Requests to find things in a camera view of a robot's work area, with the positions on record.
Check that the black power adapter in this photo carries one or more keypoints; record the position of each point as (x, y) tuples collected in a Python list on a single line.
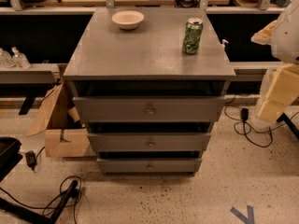
[(31, 159), (244, 114)]

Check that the open cardboard box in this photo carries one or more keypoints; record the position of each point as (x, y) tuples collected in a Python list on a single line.
[(58, 119)]

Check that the small white pump bottle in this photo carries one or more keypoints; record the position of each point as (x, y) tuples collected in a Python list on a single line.
[(224, 43)]

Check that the grey top drawer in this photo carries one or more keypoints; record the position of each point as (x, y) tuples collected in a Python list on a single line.
[(100, 109)]

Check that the black stand base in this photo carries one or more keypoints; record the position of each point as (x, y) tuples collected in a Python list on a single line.
[(27, 213)]

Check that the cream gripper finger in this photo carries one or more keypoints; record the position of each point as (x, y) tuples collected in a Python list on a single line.
[(264, 36), (280, 88)]

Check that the clear sanitizer bottle left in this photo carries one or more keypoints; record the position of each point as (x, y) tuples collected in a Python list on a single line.
[(6, 59)]

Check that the grey wooden drawer cabinet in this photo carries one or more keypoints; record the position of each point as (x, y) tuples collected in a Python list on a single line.
[(148, 62)]

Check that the white paper bowl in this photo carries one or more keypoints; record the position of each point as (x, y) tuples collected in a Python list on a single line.
[(128, 19)]

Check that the black power adapter right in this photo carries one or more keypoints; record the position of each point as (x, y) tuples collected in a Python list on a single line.
[(244, 114)]

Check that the grey drawer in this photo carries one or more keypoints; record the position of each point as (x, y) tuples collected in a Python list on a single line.
[(102, 142), (100, 109), (149, 166)]

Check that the black power adapter left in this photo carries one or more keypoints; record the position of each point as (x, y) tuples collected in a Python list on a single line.
[(31, 159)]

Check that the black bin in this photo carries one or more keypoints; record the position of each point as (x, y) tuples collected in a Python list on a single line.
[(9, 155)]

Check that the green soda can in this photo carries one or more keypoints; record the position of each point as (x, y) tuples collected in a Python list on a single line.
[(193, 30)]

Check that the grey bottom drawer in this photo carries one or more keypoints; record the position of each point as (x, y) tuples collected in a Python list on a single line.
[(149, 166)]

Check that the clear sanitizer bottle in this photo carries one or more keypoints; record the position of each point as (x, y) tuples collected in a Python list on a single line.
[(6, 59), (20, 59)]

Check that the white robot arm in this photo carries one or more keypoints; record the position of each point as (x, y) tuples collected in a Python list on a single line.
[(285, 40)]

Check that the clear sanitizer bottle right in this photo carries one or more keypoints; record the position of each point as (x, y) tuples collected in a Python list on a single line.
[(20, 59)]

